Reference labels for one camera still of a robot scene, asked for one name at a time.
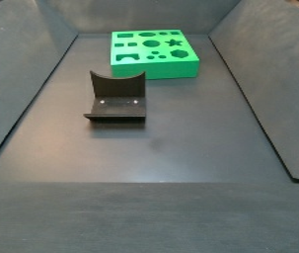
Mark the black curved holder stand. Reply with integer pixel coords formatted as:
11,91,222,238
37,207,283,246
84,71,147,121

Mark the green shape sorter block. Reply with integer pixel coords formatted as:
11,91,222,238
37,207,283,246
110,30,199,79

